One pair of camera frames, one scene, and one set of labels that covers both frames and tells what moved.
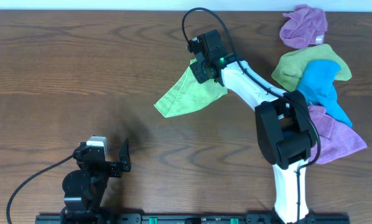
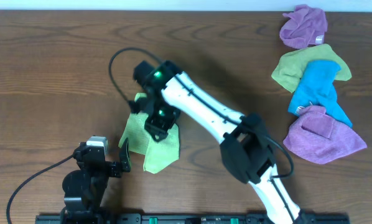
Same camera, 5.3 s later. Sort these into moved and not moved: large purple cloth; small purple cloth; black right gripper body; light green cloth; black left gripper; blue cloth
Moved: black right gripper body; light green cloth
Not moved: blue cloth; small purple cloth; black left gripper; large purple cloth
